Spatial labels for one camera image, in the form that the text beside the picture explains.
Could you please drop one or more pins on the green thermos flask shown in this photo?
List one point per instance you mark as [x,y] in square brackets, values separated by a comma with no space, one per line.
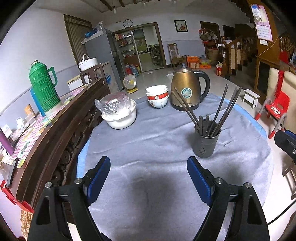
[44,81]

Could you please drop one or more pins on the white chest freezer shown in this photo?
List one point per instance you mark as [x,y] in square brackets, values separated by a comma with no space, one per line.
[110,77]

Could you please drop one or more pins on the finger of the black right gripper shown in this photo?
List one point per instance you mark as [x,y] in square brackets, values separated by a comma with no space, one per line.
[286,141]

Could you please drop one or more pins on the gold electric kettle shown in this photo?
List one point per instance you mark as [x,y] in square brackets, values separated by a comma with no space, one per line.
[188,85]

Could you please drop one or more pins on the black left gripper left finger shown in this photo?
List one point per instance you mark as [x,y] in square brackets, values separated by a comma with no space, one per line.
[49,221]

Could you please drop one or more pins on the grey perforated utensil cup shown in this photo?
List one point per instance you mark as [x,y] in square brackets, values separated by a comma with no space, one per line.
[204,146]

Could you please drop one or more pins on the small white stool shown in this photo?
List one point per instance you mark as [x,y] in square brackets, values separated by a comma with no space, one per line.
[251,97]

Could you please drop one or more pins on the dark carved wooden sideboard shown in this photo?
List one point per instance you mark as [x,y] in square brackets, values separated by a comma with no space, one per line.
[48,150]

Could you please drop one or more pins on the purple bottle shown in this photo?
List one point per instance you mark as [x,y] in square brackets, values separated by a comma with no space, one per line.
[6,143]

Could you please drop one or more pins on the dark chopstick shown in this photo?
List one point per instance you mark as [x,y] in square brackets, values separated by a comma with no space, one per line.
[224,116]
[218,110]
[200,123]
[187,106]
[206,124]
[234,103]

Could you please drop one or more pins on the white bowl with plastic bag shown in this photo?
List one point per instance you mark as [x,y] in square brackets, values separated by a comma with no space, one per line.
[117,109]

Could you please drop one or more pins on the wall calendar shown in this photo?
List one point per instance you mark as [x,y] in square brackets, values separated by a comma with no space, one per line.
[262,25]

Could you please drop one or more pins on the wooden chair by wall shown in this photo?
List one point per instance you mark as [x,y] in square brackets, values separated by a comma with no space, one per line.
[175,56]

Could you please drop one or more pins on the grey refrigerator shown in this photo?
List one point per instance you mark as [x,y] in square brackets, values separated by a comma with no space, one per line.
[101,45]

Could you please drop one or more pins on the wooden stair railing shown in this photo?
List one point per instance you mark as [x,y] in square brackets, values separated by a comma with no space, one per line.
[236,54]

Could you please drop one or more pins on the orange boxes on floor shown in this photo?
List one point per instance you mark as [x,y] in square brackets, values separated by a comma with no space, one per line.
[196,63]

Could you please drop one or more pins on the stacked red white bowls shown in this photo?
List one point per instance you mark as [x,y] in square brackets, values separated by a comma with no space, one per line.
[157,95]

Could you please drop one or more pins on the blue table cover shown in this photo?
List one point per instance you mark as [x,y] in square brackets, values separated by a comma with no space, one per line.
[241,127]

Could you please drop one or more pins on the framed wall picture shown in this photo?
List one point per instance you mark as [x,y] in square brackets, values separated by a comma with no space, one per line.
[181,26]

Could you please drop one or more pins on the red child chair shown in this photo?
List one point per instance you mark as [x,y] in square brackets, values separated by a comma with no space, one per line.
[276,108]

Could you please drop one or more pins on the grey table cloth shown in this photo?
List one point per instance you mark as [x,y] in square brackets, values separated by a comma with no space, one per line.
[148,194]

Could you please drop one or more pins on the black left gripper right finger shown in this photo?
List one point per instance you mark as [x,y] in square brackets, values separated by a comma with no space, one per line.
[247,222]

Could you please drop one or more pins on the round wall clock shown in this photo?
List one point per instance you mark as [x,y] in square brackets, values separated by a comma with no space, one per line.
[127,23]

